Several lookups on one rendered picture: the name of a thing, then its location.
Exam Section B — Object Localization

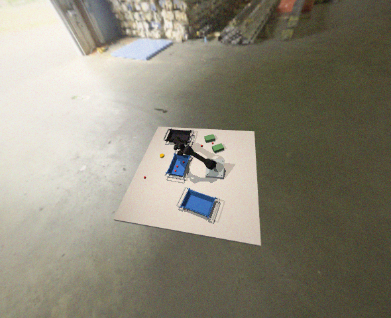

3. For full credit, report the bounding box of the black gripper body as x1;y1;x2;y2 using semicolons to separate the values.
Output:
177;142;187;156

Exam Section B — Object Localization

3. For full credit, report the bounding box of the blue plastic tray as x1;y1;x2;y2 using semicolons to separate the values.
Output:
166;153;191;177
176;187;220;220

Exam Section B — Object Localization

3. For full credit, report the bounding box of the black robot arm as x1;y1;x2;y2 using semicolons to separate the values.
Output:
172;135;216;170

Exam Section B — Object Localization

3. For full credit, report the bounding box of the green rectangular block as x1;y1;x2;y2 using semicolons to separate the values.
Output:
204;134;215;142
212;143;224;153

